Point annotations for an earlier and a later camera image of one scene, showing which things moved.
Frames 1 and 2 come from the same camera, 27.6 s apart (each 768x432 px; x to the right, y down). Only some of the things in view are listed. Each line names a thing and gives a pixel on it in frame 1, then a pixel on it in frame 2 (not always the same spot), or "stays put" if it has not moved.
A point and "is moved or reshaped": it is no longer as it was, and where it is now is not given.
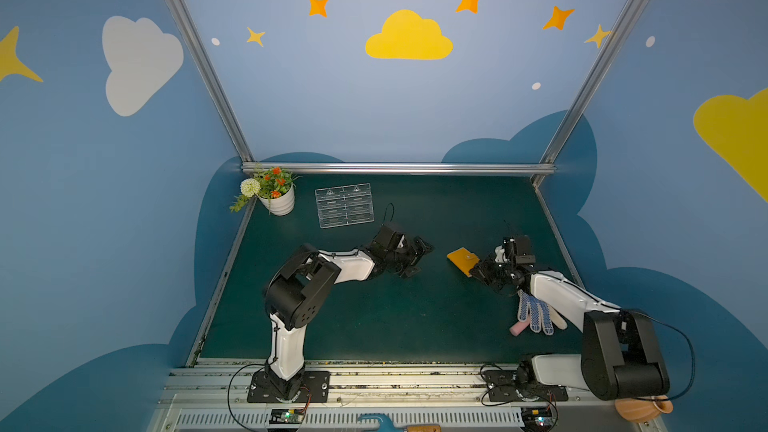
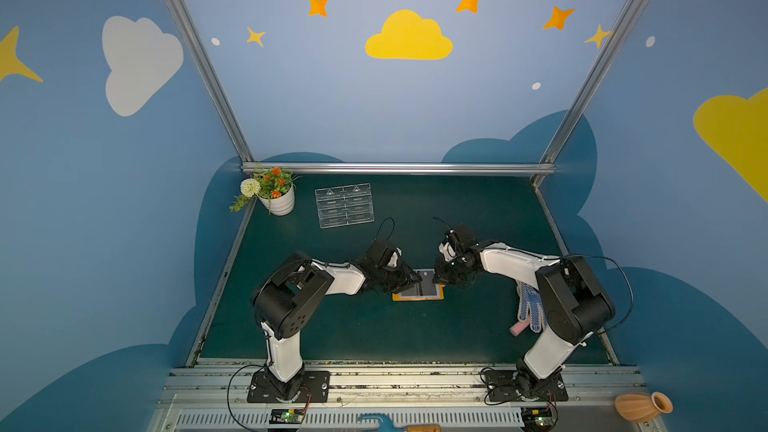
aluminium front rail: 214,398 stays put
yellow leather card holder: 464,259 is moved or reshaped
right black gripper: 495,265 → 452,270
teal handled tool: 384,423 stays put
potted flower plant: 272,186 stays put
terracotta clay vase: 642,409 stays put
